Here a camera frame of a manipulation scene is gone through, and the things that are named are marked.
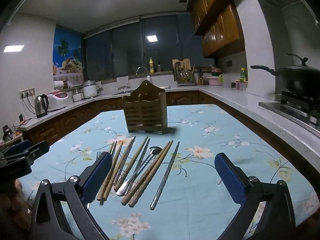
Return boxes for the stack of pink basins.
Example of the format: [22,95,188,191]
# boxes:
[205,65,224,86]

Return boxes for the blue floral tablecloth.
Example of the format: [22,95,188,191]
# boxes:
[16,104,320,240]

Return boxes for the person's left hand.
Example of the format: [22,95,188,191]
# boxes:
[0,177,34,233]

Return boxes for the black wok with lid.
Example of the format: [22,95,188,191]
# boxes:
[251,54,320,95]

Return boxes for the hanging dish cloth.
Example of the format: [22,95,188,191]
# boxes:
[117,76,130,90]

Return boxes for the wooden chopstick holder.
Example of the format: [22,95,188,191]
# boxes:
[121,80,166,135]

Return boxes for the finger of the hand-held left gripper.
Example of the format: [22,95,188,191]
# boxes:
[5,141,50,165]
[0,140,32,155]

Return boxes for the tropical fruit wall poster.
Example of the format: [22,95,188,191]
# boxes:
[53,27,83,82]

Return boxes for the metal spoon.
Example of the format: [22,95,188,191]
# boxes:
[116,146,163,197]

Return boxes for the metal chopstick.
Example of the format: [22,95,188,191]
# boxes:
[124,137,151,195]
[151,141,180,209]
[150,141,179,210]

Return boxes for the row of spice jars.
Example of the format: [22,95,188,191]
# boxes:
[231,81,248,91]

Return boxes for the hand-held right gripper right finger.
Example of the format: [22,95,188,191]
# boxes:
[214,152,297,240]

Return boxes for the white cooker pot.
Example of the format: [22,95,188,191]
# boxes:
[82,80,97,98]

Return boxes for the bunch of wooden chopsticks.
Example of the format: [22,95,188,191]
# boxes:
[97,136,173,207]

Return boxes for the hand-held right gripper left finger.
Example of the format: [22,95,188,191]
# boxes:
[29,152,113,240]

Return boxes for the dish drying rack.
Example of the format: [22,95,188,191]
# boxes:
[174,65,197,87]

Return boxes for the steel electric kettle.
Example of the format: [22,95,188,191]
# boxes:
[34,94,49,118]

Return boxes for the glass jar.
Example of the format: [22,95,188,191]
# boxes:
[72,87,84,102]

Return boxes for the wooden cutting board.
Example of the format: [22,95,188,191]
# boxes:
[172,58,190,74]

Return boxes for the chrome kitchen faucet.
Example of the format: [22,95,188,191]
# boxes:
[136,67,150,81]

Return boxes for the wall power socket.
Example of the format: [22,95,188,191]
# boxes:
[19,88,35,98]

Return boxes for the gas stove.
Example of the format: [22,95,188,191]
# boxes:
[259,91,320,135]

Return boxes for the white red rice cooker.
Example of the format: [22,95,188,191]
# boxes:
[47,92,68,112]

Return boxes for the dark kitchen window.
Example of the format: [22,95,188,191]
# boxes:
[84,14,203,80]

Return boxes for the wooden wall cabinets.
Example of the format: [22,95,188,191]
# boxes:
[187,0,245,58]

